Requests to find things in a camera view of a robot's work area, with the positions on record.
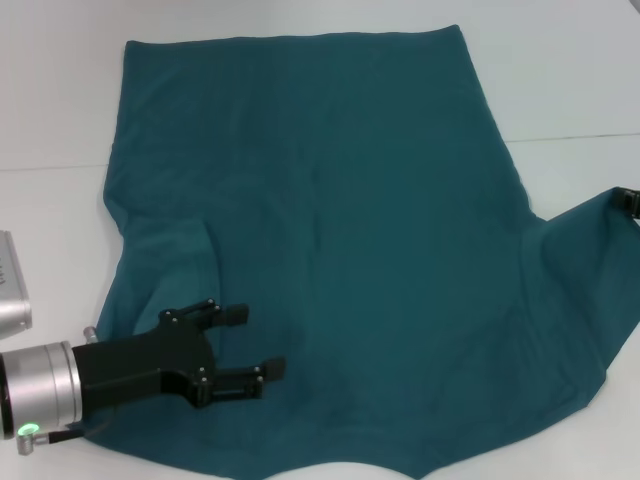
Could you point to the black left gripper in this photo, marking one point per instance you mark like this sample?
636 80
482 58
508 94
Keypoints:
145 362

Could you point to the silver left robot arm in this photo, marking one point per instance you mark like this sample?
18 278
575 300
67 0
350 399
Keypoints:
40 390

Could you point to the teal blue shirt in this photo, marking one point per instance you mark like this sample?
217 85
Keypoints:
350 200

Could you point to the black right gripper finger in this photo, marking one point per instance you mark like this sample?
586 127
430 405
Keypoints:
629 200

